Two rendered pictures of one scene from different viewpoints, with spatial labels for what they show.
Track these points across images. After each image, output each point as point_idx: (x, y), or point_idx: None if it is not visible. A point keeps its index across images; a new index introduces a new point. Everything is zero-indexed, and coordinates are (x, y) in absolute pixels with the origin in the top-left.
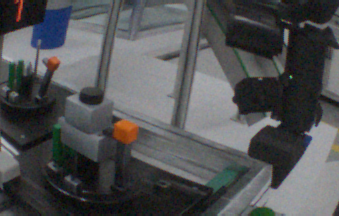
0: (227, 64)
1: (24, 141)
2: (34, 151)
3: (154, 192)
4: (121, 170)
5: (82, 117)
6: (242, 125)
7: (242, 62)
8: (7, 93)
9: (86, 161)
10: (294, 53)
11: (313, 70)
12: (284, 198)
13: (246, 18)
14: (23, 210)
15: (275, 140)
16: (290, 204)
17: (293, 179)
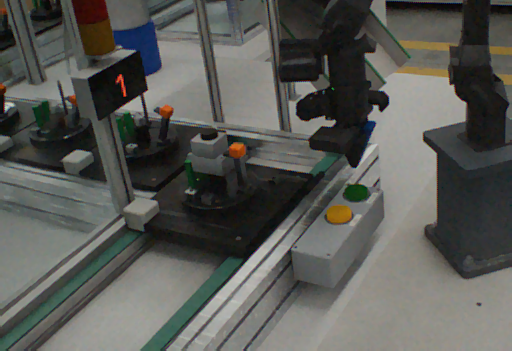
0: None
1: (156, 182)
2: (169, 187)
3: (269, 186)
4: (240, 176)
5: (206, 150)
6: None
7: None
8: (122, 147)
9: (216, 178)
10: (332, 71)
11: (350, 78)
12: (404, 175)
13: (290, 60)
14: (165, 243)
15: (324, 136)
16: (412, 180)
17: (415, 154)
